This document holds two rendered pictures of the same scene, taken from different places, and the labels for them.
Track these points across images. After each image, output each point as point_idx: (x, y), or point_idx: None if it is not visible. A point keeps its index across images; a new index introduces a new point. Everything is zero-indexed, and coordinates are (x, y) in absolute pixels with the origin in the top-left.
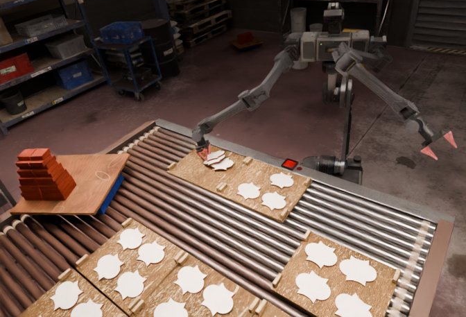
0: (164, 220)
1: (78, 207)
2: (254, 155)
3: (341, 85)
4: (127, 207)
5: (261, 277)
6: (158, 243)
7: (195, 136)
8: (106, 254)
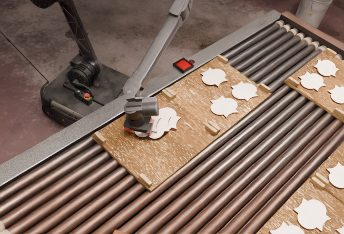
0: (252, 202)
1: None
2: (150, 89)
3: None
4: None
5: (330, 125)
6: (295, 207)
7: (157, 107)
8: None
